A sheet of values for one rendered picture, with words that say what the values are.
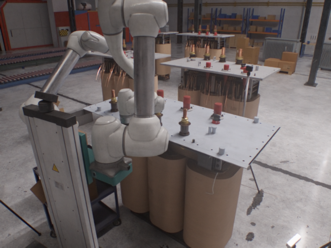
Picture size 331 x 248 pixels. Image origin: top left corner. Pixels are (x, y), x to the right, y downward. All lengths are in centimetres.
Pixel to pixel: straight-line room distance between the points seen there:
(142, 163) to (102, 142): 129
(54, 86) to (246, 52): 1071
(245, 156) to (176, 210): 104
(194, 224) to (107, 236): 109
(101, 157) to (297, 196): 301
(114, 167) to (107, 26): 69
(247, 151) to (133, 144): 85
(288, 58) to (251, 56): 152
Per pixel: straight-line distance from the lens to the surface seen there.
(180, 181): 226
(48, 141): 137
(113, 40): 126
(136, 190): 267
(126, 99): 147
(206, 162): 191
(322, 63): 1358
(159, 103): 145
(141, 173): 253
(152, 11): 114
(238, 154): 169
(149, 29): 114
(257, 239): 304
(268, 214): 337
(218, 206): 209
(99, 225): 292
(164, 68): 899
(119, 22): 119
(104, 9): 119
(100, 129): 121
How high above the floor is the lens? 220
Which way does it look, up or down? 24 degrees down
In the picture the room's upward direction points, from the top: straight up
